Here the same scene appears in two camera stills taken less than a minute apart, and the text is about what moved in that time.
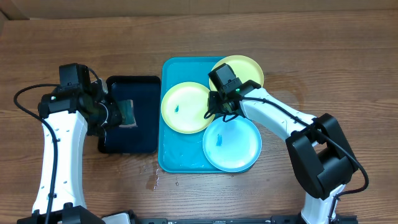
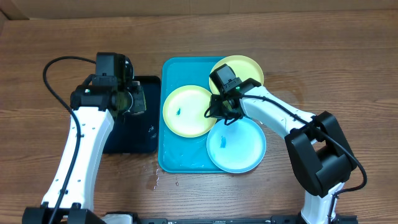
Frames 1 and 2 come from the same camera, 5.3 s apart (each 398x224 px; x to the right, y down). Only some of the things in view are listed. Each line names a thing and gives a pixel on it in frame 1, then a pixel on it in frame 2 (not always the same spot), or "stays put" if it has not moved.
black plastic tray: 145,138 stays put
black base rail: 272,219 stays put
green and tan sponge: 127,114 to 138,102
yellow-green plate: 183,107 stays put
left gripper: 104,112 to 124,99
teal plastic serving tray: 181,152 stays put
